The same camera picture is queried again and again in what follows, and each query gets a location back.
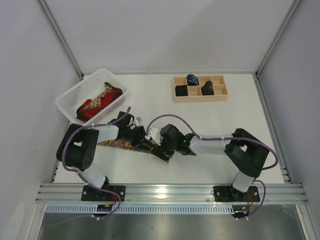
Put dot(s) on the rolled black tie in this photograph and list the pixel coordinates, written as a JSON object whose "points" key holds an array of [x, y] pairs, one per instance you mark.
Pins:
{"points": [[181, 91]]}

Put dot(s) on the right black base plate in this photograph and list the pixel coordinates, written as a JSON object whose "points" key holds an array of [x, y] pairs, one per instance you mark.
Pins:
{"points": [[227, 193]]}

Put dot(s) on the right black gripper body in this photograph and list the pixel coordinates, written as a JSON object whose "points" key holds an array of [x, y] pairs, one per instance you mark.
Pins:
{"points": [[163, 151]]}

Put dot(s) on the rolled blue striped tie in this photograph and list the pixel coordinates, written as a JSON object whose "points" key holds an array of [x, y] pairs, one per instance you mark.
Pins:
{"points": [[192, 80]]}

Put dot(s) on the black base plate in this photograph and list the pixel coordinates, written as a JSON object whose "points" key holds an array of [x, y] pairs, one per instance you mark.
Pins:
{"points": [[227, 193], [90, 194]]}

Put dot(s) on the white slotted cable duct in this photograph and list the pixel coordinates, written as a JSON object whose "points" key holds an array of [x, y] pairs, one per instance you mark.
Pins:
{"points": [[130, 208]]}

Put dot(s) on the colourful patterned tie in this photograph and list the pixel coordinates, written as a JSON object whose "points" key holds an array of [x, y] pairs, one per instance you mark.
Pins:
{"points": [[145, 147]]}

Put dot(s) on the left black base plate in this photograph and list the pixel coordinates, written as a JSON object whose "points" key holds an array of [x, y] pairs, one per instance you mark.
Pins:
{"points": [[90, 194]]}

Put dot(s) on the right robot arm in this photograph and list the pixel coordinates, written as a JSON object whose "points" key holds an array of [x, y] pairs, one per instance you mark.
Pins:
{"points": [[245, 151]]}

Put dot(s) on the white plastic basket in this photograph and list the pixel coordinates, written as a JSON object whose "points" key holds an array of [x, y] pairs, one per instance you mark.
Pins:
{"points": [[90, 88]]}

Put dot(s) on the rolled dark brown tie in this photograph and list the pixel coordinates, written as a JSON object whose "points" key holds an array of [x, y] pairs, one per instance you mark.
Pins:
{"points": [[207, 89]]}

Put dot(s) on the aluminium mounting rail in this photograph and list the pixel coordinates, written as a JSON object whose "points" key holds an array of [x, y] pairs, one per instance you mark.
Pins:
{"points": [[171, 193]]}

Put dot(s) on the beige patterned tie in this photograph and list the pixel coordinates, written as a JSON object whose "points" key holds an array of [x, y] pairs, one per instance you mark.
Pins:
{"points": [[109, 88]]}

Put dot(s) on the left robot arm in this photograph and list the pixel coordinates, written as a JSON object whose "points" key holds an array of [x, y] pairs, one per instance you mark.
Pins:
{"points": [[78, 147]]}

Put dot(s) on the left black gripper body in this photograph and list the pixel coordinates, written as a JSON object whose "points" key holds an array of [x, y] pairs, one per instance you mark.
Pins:
{"points": [[141, 144]]}

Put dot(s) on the wooden compartment box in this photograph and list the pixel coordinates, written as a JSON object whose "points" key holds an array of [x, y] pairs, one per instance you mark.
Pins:
{"points": [[221, 93]]}

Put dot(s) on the red tie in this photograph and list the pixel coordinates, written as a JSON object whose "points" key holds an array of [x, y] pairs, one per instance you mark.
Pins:
{"points": [[85, 115]]}

